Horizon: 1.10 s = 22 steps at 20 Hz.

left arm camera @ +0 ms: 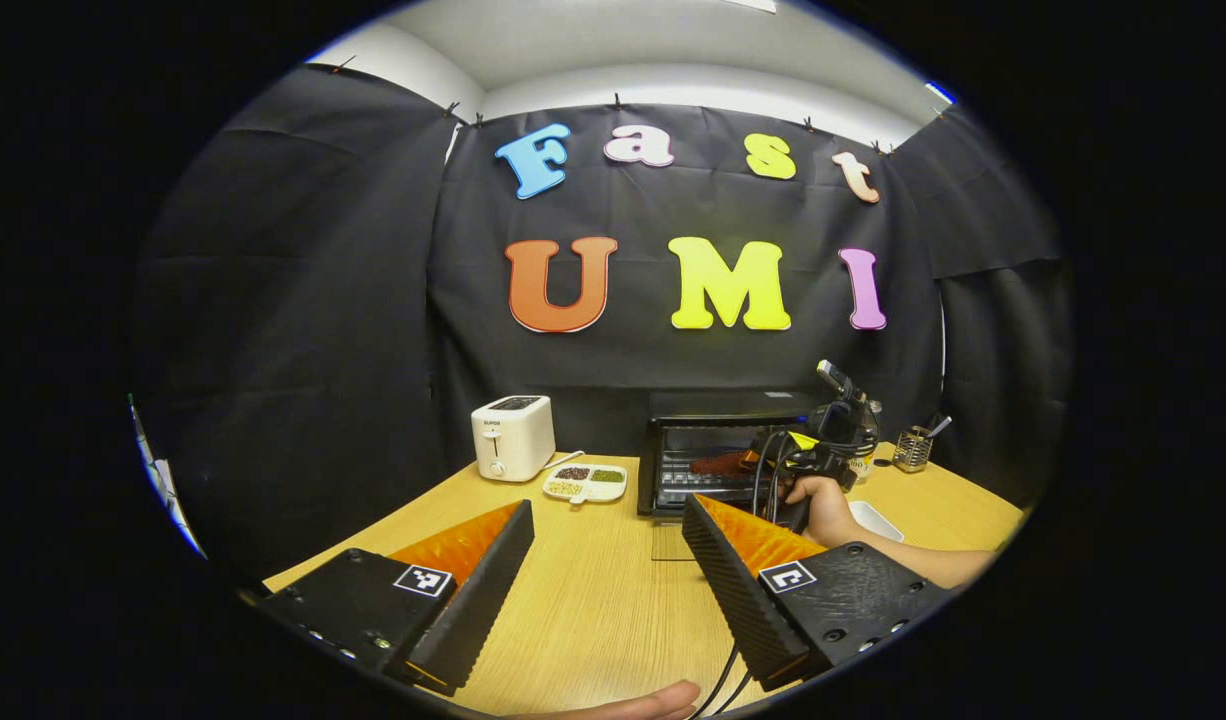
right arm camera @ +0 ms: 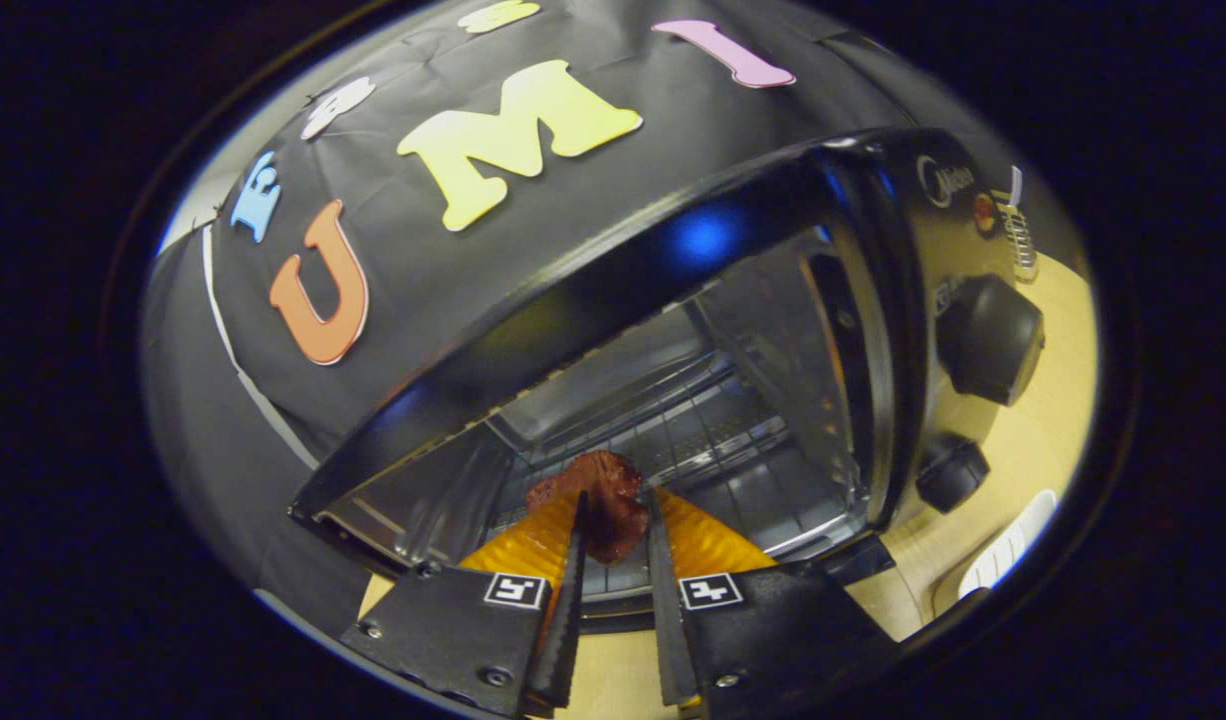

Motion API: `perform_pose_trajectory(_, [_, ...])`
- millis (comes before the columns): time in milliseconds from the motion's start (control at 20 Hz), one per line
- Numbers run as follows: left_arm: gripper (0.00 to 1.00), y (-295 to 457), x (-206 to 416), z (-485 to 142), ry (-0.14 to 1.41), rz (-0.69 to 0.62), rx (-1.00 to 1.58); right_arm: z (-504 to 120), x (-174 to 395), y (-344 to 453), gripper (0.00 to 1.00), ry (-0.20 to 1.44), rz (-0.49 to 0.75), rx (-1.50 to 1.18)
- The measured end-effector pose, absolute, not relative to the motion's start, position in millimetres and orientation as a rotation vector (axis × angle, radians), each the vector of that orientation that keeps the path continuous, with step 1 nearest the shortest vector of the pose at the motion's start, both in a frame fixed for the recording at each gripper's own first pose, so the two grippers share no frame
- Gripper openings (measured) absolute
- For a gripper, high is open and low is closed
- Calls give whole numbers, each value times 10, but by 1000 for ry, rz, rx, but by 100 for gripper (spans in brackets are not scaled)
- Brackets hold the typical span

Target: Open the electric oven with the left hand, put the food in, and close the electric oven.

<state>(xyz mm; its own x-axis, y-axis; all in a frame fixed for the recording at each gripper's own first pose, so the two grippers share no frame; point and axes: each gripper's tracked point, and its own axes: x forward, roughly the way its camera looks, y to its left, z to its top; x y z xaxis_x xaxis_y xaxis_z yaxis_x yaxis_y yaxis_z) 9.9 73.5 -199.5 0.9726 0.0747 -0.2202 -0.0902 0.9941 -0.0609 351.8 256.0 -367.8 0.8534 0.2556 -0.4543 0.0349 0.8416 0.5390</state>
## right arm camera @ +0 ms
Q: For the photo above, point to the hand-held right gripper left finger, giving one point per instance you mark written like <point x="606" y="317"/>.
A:
<point x="453" y="630"/>

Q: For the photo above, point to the metal oven rack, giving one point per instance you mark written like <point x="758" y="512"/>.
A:
<point x="693" y="430"/>

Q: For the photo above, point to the brown meat slice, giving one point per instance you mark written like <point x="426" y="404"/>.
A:
<point x="613" y="500"/>

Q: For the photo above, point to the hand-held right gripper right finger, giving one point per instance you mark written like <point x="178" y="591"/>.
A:
<point x="773" y="640"/>

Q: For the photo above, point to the black electric oven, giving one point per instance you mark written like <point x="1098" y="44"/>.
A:
<point x="613" y="290"/>

